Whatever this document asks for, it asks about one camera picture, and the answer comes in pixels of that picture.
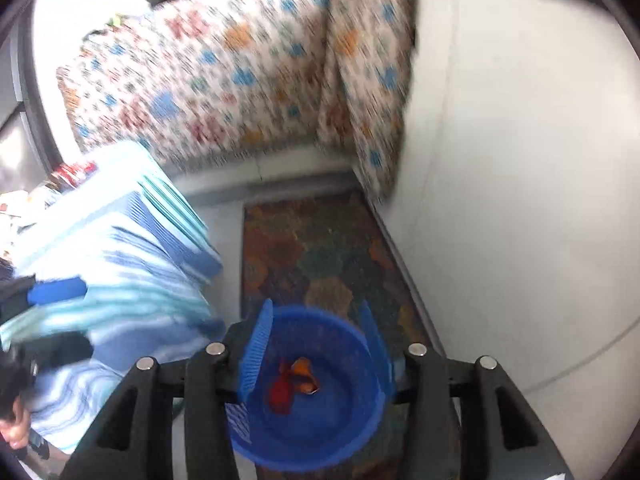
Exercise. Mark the blue green striped tablecloth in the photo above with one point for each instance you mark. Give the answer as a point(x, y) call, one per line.
point(125, 270)

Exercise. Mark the hexagon pattern rug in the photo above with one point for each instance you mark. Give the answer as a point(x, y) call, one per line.
point(320, 245)

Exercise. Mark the red wrapper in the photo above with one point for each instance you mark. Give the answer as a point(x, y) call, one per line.
point(280, 392)

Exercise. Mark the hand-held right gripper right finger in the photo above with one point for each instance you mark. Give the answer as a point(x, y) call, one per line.
point(374, 340)

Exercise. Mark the cluttered shelf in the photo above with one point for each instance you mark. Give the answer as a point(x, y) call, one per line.
point(60, 180)

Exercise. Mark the orange and black wrapper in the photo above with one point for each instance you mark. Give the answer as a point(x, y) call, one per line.
point(305, 371)

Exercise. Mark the person's left hand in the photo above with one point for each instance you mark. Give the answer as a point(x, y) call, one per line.
point(15, 427)

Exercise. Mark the blue plastic basket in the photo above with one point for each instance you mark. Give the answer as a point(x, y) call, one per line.
point(320, 430)

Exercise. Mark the patterned sofa blanket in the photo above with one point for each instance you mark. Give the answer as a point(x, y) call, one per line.
point(200, 75)

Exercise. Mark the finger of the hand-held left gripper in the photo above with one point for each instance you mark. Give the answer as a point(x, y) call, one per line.
point(65, 347)
point(55, 292)

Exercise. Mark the grey refrigerator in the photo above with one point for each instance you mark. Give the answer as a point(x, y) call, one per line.
point(12, 140)

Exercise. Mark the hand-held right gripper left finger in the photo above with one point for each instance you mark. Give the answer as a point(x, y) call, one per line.
point(256, 355)

